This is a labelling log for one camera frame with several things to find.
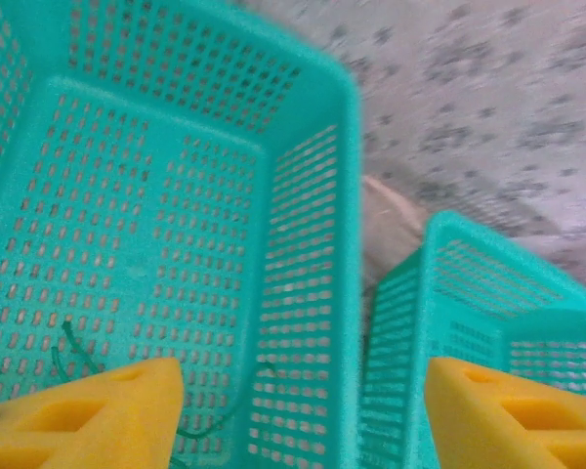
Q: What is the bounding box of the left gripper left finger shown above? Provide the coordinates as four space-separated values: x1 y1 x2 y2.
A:
0 357 185 469

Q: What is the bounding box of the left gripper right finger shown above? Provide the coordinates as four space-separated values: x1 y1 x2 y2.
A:
427 356 586 469

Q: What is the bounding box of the thin green cable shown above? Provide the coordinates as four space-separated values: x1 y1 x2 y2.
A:
173 361 279 465
51 320 104 387

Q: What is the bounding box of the teal perforated plastic basket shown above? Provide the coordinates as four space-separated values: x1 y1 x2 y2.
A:
0 0 365 469
358 209 586 469

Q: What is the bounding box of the floral backdrop cloth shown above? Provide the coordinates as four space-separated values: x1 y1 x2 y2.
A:
233 0 586 294

